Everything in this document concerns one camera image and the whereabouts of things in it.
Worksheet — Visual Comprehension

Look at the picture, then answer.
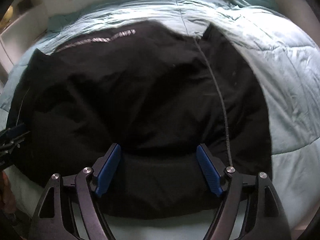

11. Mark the black hooded parka coat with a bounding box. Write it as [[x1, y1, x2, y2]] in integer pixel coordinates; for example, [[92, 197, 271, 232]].
[[7, 21, 272, 219]]

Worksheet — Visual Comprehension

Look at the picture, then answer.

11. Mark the light teal quilted duvet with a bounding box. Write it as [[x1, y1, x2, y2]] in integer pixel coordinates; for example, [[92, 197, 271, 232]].
[[1, 0, 319, 239]]

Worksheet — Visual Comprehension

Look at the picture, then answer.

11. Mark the white wall shelf unit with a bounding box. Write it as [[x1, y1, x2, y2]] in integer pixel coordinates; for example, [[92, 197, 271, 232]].
[[0, 0, 51, 86]]

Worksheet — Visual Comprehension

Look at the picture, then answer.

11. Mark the person's left hand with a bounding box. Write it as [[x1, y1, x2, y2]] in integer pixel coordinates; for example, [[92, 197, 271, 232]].
[[1, 171, 16, 213]]

